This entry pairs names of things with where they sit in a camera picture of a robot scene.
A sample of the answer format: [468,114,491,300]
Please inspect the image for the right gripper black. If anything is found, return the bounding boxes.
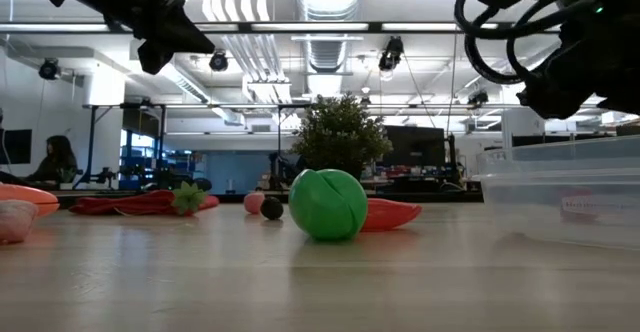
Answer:
[517,1,640,121]

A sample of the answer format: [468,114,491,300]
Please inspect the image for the red toy strawberry green leaves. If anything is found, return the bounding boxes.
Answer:
[171,180,208,217]

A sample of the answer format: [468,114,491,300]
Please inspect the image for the round pink toy fruit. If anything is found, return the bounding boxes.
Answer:
[243,191,267,216]

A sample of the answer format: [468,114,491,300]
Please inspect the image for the small dark toy ball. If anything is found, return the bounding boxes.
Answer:
[259,196,285,222]

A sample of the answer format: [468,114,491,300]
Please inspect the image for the orange toy carrot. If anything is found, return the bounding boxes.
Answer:
[0,183,61,218]

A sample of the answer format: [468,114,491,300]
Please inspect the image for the green toy pepper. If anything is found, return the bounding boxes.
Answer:
[288,168,369,242]

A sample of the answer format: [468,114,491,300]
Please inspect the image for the purple striped toy onion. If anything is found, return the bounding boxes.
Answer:
[0,199,40,246]

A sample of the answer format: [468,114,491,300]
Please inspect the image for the red toy chili pepper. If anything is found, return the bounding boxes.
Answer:
[360,197,424,233]

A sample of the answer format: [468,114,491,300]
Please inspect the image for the black ceiling spotlight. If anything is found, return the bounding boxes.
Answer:
[378,35,406,72]
[38,57,61,81]
[208,50,230,73]

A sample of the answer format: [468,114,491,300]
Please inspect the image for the blue storage shelving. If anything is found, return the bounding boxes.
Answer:
[118,130,201,191]

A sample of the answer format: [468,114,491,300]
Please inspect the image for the clear plastic container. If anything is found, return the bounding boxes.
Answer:
[474,134,640,251]

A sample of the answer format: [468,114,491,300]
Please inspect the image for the red cloth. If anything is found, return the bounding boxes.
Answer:
[68,189,221,217]

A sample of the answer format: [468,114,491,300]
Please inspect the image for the person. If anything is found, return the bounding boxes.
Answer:
[24,134,79,186]

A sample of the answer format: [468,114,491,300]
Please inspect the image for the small potted green plant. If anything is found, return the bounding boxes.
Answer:
[289,91,394,181]

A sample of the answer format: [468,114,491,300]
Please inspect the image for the large black screen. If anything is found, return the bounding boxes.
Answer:
[382,125,447,169]

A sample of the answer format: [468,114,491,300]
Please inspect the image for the black overhead frame bar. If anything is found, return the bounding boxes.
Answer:
[0,20,561,36]

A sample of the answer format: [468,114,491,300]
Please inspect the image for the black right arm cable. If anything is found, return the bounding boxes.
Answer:
[453,0,601,86]

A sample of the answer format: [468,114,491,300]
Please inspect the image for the silver ventilation duct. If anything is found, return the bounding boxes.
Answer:
[294,0,364,73]

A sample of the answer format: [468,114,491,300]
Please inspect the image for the black wall monitor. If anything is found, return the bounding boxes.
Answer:
[0,128,34,166]

